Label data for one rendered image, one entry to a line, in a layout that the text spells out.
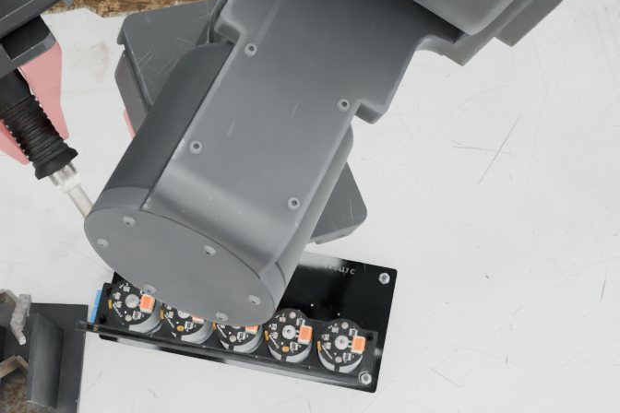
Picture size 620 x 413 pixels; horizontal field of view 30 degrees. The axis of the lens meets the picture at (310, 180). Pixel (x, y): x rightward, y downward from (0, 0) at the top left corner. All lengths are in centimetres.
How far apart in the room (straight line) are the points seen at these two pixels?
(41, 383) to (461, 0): 40
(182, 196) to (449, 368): 41
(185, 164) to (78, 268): 41
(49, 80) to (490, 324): 29
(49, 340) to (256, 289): 36
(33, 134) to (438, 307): 25
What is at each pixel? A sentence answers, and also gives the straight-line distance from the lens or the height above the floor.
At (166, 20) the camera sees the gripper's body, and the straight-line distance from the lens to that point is 44.
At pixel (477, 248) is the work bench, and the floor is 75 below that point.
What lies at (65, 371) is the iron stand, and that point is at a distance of 68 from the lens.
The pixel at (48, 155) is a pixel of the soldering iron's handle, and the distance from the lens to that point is 60.
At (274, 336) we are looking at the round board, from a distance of 61.
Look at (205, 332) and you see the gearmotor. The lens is 63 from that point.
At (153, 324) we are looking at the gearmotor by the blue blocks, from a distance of 64.
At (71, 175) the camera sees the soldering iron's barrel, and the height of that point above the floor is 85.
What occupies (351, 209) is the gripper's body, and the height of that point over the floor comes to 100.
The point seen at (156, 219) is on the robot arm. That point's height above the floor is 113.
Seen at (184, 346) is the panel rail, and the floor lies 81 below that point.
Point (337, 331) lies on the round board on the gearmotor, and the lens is 61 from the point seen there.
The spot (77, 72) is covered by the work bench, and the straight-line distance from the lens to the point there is 72.
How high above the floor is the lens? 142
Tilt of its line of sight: 75 degrees down
